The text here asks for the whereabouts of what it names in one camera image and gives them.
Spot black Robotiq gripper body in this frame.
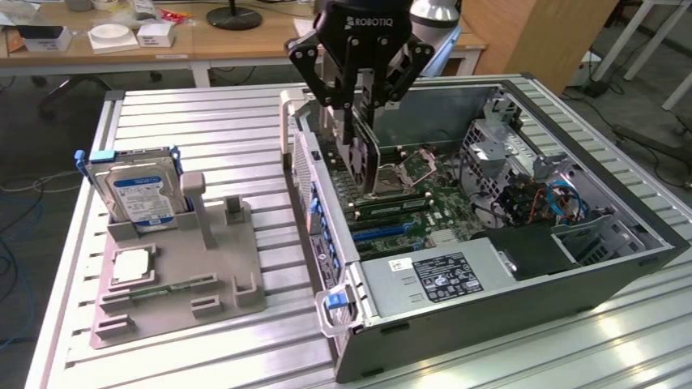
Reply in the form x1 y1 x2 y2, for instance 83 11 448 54
315 0 415 71

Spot Nvidia graphics card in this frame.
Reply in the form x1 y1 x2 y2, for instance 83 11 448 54
323 68 383 200

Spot black RAM slot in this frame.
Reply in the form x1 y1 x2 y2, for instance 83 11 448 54
372 193 432 207

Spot blue expansion slot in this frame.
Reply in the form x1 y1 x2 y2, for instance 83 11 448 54
349 224 413 244

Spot white paper sheet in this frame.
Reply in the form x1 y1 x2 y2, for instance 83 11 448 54
293 18 325 41

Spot black round monitor base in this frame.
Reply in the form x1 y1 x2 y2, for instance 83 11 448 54
207 0 265 32

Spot perforated metal drive cage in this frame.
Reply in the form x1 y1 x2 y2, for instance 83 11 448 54
461 95 541 191

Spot wooden cabinet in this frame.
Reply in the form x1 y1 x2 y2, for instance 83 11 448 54
459 0 620 88

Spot metal socket cover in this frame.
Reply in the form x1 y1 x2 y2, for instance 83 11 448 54
397 148 440 191

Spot CPU socket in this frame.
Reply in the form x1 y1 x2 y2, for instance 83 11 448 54
375 164 412 199

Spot small white box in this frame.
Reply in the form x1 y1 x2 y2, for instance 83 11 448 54
136 23 177 48

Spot white floor device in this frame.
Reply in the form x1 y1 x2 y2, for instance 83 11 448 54
567 51 604 88

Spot installed RAM stick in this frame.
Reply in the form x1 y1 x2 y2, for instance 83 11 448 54
353 202 435 222

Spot green motherboard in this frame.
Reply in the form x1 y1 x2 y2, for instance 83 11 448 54
327 145 491 260

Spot white box on desk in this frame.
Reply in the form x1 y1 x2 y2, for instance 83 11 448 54
88 23 140 54

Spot hard disk with blue caddy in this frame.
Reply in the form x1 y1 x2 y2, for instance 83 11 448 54
75 146 183 236

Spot wooden desk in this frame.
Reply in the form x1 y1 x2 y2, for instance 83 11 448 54
0 0 488 88

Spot dark office chair base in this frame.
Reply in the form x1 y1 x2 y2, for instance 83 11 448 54
32 75 112 119

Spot black floor stand base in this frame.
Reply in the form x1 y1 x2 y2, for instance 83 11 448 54
613 121 692 161

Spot white box black lid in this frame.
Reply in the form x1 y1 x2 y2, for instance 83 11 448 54
15 24 72 53

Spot grey printed parts rack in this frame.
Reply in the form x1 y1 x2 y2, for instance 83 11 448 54
88 172 267 352

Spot grey power supply unit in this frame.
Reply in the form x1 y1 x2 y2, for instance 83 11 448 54
356 237 520 319

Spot silver CPU chip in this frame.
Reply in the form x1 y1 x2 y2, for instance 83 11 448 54
112 249 152 284

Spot green RAM stick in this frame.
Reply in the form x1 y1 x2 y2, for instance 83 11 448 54
128 284 192 301

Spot open black PC case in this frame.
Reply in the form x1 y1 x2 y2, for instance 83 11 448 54
277 79 692 384

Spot red wire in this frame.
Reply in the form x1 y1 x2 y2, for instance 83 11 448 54
528 184 543 222

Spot white table frame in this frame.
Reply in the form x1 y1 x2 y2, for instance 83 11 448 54
592 0 692 111

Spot blue data wire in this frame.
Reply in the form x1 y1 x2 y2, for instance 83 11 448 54
545 181 591 224

